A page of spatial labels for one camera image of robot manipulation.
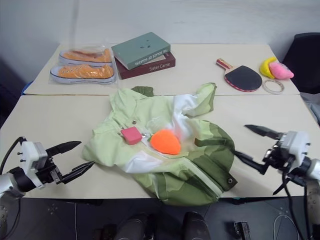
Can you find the orange sneakers in bag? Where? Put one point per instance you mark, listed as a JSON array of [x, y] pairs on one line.
[[113, 80]]

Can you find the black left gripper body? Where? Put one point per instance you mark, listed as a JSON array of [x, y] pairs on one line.
[[48, 172]]

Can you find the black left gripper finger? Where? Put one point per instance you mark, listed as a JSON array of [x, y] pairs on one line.
[[77, 171], [65, 147]]

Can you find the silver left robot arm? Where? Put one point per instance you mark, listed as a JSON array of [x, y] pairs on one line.
[[10, 182]]

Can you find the pink square block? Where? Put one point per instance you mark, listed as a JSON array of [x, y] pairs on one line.
[[130, 135]]

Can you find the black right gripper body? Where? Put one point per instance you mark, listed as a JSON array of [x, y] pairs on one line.
[[278, 157]]

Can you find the dark rounded shape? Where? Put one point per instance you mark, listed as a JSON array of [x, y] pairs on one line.
[[133, 228], [196, 227]]

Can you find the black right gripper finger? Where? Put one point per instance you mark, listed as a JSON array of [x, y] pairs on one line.
[[265, 132], [250, 160]]

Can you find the black chair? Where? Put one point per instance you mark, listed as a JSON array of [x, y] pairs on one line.
[[303, 62]]

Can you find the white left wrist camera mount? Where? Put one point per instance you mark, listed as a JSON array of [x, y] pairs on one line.
[[32, 156]]

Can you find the green hardcover book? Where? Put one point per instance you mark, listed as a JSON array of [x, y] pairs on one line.
[[140, 48]]

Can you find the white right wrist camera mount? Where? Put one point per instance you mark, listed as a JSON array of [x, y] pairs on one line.
[[297, 143]]

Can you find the yellow plush banana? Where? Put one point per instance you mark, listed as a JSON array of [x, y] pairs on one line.
[[265, 67]]

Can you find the black table tennis paddle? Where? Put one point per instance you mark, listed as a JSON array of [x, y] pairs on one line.
[[243, 77]]

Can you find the orange canvas sneaker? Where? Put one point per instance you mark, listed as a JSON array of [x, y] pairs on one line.
[[82, 73], [85, 57]]

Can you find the pink plush toy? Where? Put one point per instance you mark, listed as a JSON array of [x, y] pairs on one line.
[[281, 71]]

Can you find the dark red hardcover book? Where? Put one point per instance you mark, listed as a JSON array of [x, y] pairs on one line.
[[150, 68]]

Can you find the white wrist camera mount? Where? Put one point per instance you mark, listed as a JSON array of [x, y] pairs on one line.
[[32, 156], [297, 143]]

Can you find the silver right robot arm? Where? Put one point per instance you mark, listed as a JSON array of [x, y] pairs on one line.
[[313, 175]]

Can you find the green zip-up jacket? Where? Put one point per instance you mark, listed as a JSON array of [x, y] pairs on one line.
[[190, 172]]

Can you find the small black floor bracket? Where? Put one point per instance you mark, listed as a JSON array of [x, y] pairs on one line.
[[242, 231]]

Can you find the orange plush toy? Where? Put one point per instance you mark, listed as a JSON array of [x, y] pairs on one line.
[[165, 142]]

